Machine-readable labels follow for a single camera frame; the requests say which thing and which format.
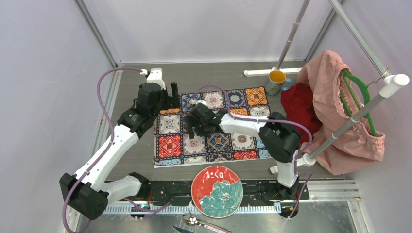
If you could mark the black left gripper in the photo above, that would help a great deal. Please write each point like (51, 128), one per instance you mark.
(175, 101)

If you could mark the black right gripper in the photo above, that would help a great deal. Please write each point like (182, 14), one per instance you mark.
(190, 122)

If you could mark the colourful patterned placemat cloth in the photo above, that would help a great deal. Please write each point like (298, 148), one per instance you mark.
(174, 147)

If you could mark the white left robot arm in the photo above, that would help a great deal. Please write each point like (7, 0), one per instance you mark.
(86, 190)

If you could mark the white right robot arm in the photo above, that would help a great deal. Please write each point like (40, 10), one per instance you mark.
(279, 137)

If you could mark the red plate with teal flower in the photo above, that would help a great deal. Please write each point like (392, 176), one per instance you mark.
(217, 192)

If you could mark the blue mug with yellow inside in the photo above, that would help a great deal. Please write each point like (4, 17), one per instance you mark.
(277, 82)

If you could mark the metal spoon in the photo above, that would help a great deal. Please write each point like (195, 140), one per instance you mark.
(194, 221)

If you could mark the red cloth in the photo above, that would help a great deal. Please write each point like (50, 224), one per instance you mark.
(298, 106)

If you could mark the metal knife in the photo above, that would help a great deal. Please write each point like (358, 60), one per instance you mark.
(181, 230)

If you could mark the pink fabric garment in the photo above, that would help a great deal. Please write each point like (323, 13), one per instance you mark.
(357, 148)

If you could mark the white and grey clothes rack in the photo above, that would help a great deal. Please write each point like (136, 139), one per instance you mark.
(392, 83)

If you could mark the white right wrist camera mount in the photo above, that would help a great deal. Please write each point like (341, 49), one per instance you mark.
(194, 103)

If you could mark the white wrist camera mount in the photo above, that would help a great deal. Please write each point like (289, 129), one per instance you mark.
(154, 76)
(194, 103)

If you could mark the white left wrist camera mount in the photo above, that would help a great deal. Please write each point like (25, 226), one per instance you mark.
(154, 76)

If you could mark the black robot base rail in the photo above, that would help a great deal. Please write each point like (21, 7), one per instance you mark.
(255, 193)

